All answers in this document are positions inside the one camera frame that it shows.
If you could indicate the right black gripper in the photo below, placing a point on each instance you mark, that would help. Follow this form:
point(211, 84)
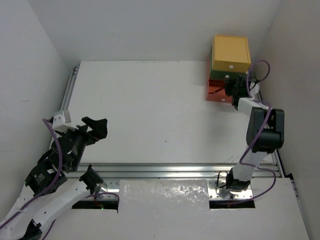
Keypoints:
point(229, 84)

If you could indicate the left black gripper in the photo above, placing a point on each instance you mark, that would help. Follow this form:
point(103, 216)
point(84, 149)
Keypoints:
point(89, 131)

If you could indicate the green drawer box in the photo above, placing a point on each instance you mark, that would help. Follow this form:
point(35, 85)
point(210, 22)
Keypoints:
point(217, 74)

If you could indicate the red drawer box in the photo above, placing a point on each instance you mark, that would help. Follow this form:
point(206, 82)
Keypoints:
point(216, 91)

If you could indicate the yellow drawer box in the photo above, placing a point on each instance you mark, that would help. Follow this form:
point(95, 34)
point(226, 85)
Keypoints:
point(230, 53)

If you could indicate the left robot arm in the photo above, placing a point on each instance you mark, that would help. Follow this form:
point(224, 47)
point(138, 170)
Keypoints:
point(31, 215)

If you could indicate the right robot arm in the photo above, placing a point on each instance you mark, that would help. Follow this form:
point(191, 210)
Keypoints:
point(265, 132)

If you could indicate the white foam sheet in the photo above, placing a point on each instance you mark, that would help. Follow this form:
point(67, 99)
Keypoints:
point(166, 195)

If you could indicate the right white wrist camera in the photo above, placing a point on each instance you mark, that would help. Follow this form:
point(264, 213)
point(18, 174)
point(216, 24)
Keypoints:
point(254, 88)

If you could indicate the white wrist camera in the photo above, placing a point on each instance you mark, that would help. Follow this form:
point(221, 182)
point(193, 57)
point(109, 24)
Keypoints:
point(254, 88)
point(62, 122)

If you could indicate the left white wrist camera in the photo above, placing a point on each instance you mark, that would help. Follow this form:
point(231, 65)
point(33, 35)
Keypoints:
point(62, 122)

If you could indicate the aluminium front rail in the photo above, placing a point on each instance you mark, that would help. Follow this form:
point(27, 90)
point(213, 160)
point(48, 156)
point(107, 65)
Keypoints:
point(213, 174)

